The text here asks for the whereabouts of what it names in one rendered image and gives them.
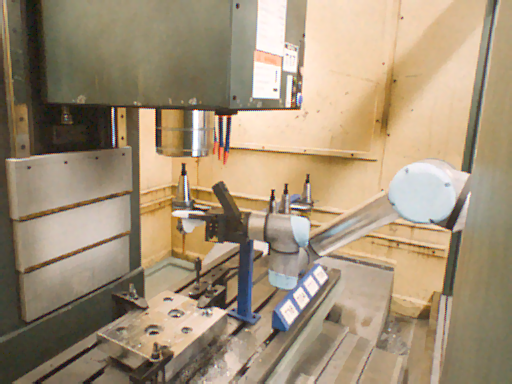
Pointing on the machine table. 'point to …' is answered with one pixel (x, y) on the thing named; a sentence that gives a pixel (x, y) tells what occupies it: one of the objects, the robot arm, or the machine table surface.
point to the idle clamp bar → (210, 281)
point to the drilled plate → (120, 348)
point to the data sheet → (271, 26)
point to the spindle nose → (184, 133)
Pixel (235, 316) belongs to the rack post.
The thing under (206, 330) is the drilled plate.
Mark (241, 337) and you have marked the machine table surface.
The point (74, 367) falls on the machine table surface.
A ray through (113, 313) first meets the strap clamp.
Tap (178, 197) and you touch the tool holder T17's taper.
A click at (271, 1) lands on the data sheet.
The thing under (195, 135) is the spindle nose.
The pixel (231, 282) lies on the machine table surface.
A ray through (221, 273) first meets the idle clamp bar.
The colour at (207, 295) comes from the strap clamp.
